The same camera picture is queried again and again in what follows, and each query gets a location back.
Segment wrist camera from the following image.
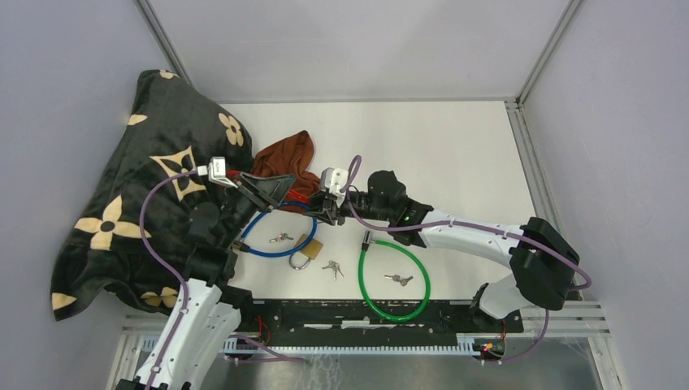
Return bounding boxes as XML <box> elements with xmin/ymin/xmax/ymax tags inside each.
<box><xmin>319</xmin><ymin>167</ymin><xmax>349</xmax><ymax>196</ymax></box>
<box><xmin>207</xmin><ymin>156</ymin><xmax>237</xmax><ymax>189</ymax></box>

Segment brown cloth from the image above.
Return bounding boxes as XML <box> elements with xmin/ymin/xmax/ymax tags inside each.
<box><xmin>250</xmin><ymin>130</ymin><xmax>320</xmax><ymax>199</ymax></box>

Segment large brass padlock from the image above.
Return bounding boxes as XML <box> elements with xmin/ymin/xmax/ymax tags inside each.
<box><xmin>288</xmin><ymin>238</ymin><xmax>323</xmax><ymax>271</ymax></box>

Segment blue cable lock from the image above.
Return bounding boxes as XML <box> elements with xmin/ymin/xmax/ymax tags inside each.
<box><xmin>230</xmin><ymin>211</ymin><xmax>318</xmax><ymax>258</ymax></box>

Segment green cable lock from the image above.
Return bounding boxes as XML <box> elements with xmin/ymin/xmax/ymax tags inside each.
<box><xmin>357</xmin><ymin>230</ymin><xmax>431</xmax><ymax>323</ymax></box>

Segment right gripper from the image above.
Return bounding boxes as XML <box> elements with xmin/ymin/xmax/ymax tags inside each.
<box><xmin>301</xmin><ymin>190</ymin><xmax>392</xmax><ymax>228</ymax></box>

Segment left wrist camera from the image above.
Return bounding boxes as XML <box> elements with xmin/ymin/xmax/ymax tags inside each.
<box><xmin>207</xmin><ymin>156</ymin><xmax>237</xmax><ymax>189</ymax></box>

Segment red cable lock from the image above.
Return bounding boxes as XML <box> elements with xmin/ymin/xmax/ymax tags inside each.
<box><xmin>227</xmin><ymin>170</ymin><xmax>309</xmax><ymax>204</ymax></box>

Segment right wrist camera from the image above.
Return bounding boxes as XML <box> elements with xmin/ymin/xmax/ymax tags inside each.
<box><xmin>319</xmin><ymin>167</ymin><xmax>349</xmax><ymax>196</ymax></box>

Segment blue lock key bunch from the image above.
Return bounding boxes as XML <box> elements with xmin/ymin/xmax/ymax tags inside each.
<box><xmin>269</xmin><ymin>232</ymin><xmax>294</xmax><ymax>243</ymax></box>

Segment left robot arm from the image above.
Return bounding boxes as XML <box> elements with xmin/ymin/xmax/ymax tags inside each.
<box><xmin>116</xmin><ymin>172</ymin><xmax>296</xmax><ymax>389</ymax></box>

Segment aluminium frame right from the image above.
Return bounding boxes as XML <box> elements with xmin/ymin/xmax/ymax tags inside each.
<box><xmin>505</xmin><ymin>97</ymin><xmax>629</xmax><ymax>389</ymax></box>

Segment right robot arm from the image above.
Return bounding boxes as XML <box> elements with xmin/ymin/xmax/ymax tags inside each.
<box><xmin>307</xmin><ymin>168</ymin><xmax>579</xmax><ymax>332</ymax></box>

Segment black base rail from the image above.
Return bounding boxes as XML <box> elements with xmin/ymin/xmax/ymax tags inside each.
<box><xmin>237</xmin><ymin>299</ymin><xmax>524</xmax><ymax>347</ymax></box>

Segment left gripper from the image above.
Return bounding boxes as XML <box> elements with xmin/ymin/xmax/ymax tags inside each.
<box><xmin>219</xmin><ymin>170</ymin><xmax>297</xmax><ymax>247</ymax></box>

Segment black floral blanket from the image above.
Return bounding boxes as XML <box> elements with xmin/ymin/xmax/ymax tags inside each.
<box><xmin>50</xmin><ymin>69</ymin><xmax>254</xmax><ymax>321</ymax></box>

